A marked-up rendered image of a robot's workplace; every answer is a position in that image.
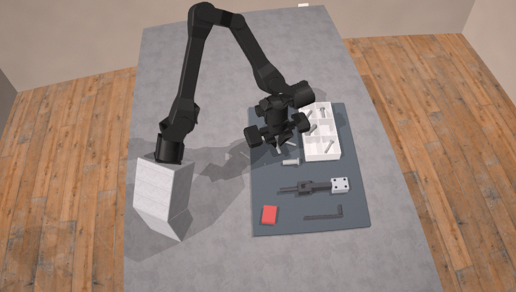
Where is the grey metal clevis fork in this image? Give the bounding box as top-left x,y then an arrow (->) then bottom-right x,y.
284,181 -> 314,195

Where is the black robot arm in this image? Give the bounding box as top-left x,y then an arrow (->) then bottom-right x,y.
154,2 -> 315,165

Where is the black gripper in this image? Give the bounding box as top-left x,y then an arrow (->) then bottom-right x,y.
243,112 -> 310,148

